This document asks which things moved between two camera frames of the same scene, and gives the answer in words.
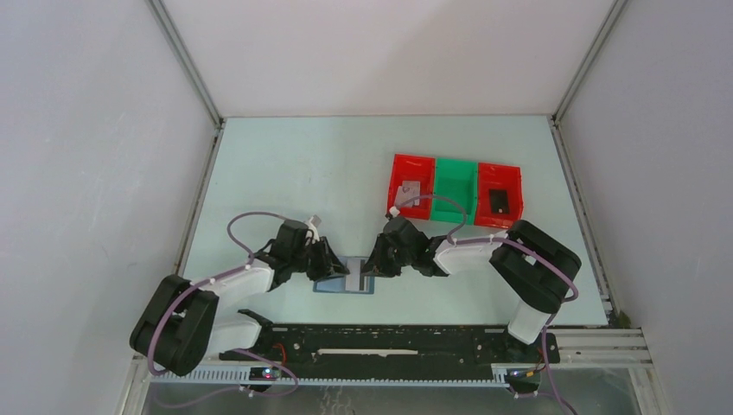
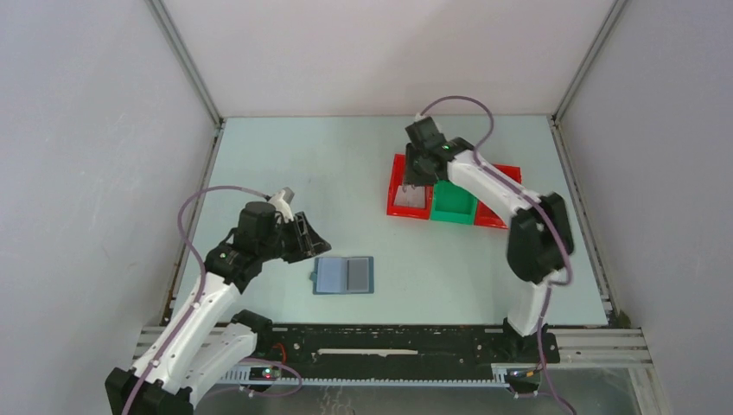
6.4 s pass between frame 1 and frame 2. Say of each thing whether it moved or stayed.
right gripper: moved
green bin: stayed
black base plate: stayed
